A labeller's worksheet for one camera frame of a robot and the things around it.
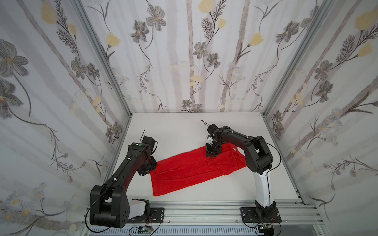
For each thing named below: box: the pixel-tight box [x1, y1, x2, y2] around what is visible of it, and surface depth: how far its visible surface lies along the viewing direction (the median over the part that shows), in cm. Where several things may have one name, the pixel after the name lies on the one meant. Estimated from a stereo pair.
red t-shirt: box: [150, 143, 248, 197], surface depth 92 cm
